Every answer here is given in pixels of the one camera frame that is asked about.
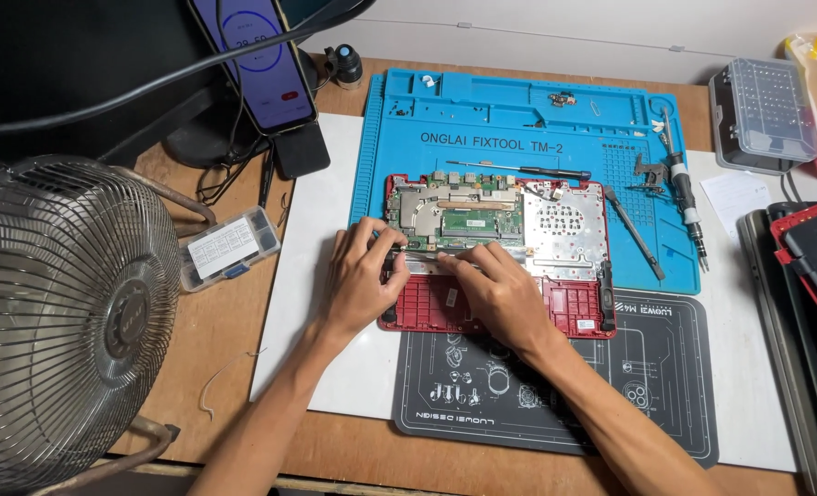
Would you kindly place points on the person's right hand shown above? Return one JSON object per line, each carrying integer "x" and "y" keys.
{"x": 505, "y": 296}

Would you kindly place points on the person's left hand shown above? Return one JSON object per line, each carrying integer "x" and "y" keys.
{"x": 360, "y": 282}

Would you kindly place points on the silver strip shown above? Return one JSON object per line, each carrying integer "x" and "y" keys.
{"x": 422, "y": 256}

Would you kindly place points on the white board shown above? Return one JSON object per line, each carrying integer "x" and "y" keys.
{"x": 312, "y": 275}

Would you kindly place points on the opened red laptop base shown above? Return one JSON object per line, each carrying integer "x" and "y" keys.
{"x": 567, "y": 227}

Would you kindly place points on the clear labelled screw box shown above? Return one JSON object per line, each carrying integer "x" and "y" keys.
{"x": 226, "y": 248}

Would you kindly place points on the black phone stand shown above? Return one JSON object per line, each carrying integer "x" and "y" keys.
{"x": 301, "y": 155}

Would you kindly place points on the black pen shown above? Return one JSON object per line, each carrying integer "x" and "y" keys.
{"x": 267, "y": 176}

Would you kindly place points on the grey metal pry tool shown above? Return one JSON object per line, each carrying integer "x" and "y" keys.
{"x": 632, "y": 231}

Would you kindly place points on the black printed work mat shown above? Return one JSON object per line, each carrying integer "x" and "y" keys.
{"x": 656, "y": 386}

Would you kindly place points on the blue silicone repair mat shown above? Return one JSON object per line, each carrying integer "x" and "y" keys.
{"x": 491, "y": 110}

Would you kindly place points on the small circuit part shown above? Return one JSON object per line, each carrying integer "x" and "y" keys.
{"x": 562, "y": 99}

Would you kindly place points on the black and white screwdriver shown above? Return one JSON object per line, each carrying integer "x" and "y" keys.
{"x": 680, "y": 182}

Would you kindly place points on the small white plastic piece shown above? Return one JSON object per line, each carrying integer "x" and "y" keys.
{"x": 429, "y": 80}

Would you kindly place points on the small black-capped bottle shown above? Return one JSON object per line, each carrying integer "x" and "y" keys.
{"x": 346, "y": 65}

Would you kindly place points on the black smartphone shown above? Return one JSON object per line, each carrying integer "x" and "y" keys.
{"x": 257, "y": 69}

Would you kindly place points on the white paper note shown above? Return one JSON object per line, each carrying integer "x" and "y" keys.
{"x": 735, "y": 200}

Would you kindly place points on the grey laptop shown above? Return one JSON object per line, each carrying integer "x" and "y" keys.
{"x": 787, "y": 372}

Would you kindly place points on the metal cage fan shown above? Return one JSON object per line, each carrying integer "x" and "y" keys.
{"x": 64, "y": 310}

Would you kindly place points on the clear screwdriver bit case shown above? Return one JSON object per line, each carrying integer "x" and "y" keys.
{"x": 766, "y": 110}

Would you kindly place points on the black monitor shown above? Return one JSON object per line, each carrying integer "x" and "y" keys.
{"x": 71, "y": 55}

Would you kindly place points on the metal laptop hinge bracket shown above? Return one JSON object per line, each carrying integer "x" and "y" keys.
{"x": 651, "y": 172}

